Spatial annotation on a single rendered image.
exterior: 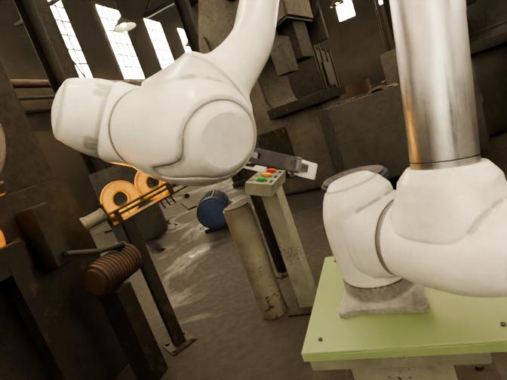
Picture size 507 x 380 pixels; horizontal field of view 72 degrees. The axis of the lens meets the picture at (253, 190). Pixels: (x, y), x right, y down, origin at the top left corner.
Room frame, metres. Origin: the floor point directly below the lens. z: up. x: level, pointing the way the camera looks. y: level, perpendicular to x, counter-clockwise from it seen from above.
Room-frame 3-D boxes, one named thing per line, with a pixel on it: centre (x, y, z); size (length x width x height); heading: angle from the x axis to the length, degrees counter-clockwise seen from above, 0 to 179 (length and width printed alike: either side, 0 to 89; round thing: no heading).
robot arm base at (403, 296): (0.73, -0.21, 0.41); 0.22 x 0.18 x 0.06; 154
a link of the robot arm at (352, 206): (0.70, -0.20, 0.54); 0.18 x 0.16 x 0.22; 26
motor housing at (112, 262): (1.33, 0.62, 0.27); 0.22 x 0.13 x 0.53; 158
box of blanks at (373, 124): (2.86, -1.25, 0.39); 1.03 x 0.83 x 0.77; 83
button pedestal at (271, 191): (1.42, -0.07, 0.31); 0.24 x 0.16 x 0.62; 158
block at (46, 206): (1.29, 0.79, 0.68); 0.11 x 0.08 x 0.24; 68
